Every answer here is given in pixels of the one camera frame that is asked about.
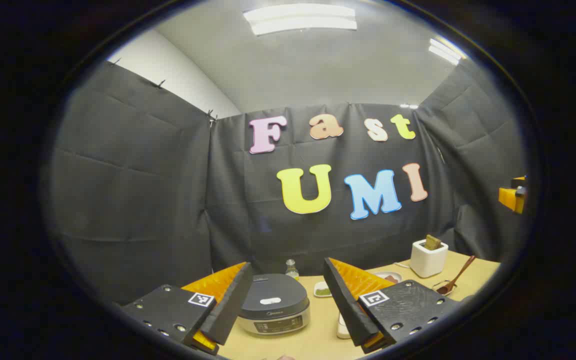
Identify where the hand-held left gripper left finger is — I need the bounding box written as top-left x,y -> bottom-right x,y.
120,261 -> 254,356

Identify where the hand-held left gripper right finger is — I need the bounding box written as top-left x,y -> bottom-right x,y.
323,257 -> 463,355

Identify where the dark grey rice cooker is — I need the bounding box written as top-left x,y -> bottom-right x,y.
236,273 -> 311,336

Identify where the brown wooden spoon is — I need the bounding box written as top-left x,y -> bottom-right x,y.
436,255 -> 477,296

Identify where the white ceramic utensil holder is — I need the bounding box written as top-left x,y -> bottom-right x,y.
410,239 -> 449,279

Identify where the small white container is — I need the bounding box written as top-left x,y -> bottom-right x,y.
337,311 -> 352,340

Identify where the round white plate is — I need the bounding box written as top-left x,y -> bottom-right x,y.
373,271 -> 404,285

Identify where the small ceiling light panel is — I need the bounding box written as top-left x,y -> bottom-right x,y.
428,37 -> 469,66

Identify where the large ceiling light panel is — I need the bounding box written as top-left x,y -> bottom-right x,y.
243,4 -> 358,37

